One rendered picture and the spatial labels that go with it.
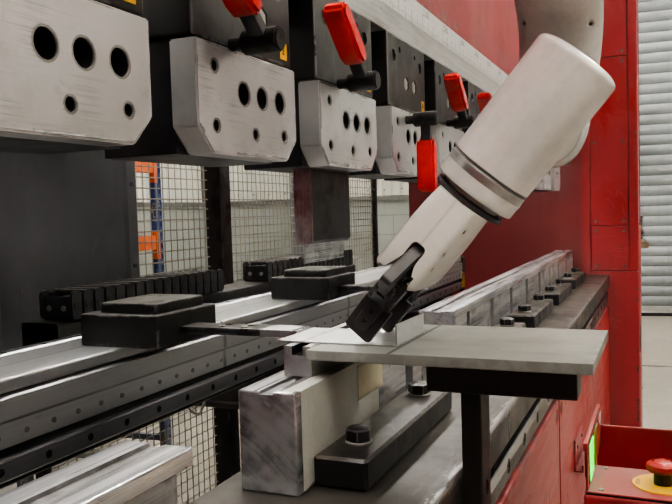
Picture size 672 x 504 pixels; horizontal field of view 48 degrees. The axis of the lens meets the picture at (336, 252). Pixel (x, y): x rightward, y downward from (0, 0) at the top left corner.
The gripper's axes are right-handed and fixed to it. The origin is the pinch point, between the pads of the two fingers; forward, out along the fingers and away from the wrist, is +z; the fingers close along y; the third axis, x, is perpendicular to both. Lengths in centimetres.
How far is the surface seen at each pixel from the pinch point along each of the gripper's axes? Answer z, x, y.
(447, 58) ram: -24, -23, -39
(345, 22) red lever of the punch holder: -21.9, -16.5, 10.0
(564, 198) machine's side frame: -6, -14, -216
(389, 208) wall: 151, -203, -726
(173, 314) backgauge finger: 16.0, -18.5, 1.1
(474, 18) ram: -31, -30, -57
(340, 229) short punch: -3.3, -9.8, -3.5
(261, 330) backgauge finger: 10.4, -9.2, -0.1
